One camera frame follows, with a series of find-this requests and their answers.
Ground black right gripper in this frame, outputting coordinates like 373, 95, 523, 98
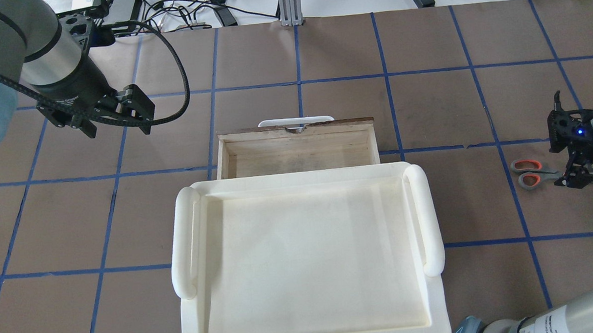
555, 146, 593, 189

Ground orange grey scissors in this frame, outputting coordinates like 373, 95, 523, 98
509, 156, 593, 192

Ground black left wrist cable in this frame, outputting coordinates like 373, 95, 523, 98
0, 18, 192, 133

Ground aluminium frame post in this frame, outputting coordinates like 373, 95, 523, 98
278, 0, 304, 27

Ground white drawer handle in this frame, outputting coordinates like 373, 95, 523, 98
257, 115, 335, 128

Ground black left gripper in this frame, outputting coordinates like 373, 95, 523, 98
36, 84, 156, 139

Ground open wooden drawer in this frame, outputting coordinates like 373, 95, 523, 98
216, 116, 381, 181

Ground white foam tray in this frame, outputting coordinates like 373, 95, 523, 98
171, 162, 451, 333

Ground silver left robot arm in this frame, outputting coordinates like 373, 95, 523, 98
0, 0, 155, 143

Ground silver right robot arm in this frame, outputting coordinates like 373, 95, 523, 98
454, 94, 593, 333

